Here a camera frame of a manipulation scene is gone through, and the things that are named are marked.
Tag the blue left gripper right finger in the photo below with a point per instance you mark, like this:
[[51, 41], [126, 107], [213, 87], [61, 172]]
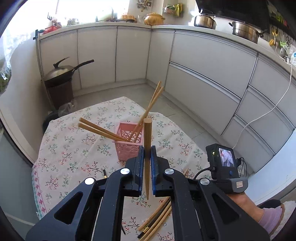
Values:
[[160, 186]]

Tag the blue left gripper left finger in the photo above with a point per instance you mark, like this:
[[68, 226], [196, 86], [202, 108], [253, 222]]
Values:
[[138, 172]]

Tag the black chopstick gold band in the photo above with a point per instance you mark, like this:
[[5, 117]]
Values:
[[150, 224]]

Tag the person's right hand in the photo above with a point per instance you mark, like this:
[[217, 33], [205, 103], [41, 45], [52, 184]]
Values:
[[245, 203]]

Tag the pink perforated utensil basket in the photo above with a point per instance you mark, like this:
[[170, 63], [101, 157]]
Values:
[[127, 150]]

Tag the pink slipper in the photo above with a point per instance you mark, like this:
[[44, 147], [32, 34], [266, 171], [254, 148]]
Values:
[[273, 211]]

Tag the clear plastic bag on floor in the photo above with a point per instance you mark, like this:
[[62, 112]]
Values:
[[67, 108]]

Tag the dark brown bin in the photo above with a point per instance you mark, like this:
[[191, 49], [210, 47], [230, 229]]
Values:
[[60, 94]]

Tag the black wok with lid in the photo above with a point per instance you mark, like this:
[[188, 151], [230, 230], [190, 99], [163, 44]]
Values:
[[62, 74]]

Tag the large steel stockpot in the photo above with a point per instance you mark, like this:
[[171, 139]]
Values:
[[246, 31]]

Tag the steel pot with lid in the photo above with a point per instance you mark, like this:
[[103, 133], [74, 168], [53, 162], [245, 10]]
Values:
[[204, 20]]

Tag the yellow ceramic pot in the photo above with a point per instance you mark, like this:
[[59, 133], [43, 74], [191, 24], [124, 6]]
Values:
[[154, 19]]

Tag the yellow green snack packets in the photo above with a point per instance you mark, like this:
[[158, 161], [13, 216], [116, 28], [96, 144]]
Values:
[[174, 9]]

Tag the bag of green vegetables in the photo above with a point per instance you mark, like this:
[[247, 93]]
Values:
[[5, 74]]

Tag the red basket on counter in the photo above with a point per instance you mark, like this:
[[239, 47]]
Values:
[[50, 29]]

